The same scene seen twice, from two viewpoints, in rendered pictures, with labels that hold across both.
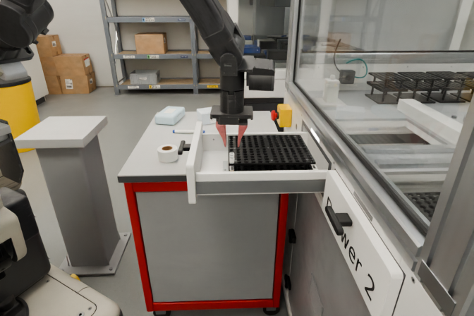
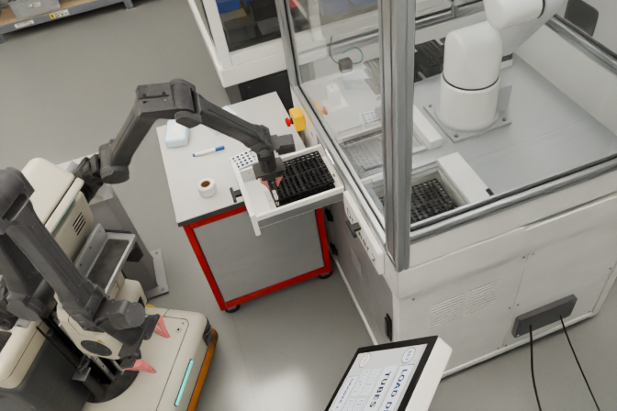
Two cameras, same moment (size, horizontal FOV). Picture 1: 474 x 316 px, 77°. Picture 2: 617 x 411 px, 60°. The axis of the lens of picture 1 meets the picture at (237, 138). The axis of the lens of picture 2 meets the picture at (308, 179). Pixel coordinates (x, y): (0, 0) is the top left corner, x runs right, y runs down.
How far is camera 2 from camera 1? 1.15 m
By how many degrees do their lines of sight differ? 22
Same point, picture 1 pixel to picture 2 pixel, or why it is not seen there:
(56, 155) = not seen: hidden behind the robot
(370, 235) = (369, 236)
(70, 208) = not seen: hidden behind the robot
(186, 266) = (247, 267)
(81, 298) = (170, 318)
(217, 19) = (255, 138)
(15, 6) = (122, 167)
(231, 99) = (268, 165)
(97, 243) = (142, 272)
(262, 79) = (287, 149)
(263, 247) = (308, 232)
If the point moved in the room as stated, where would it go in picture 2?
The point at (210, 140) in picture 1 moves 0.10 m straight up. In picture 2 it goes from (246, 174) to (241, 154)
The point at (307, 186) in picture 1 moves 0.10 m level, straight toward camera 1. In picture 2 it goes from (332, 199) to (334, 221)
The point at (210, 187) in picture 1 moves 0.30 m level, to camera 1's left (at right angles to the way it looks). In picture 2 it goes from (267, 221) to (183, 248)
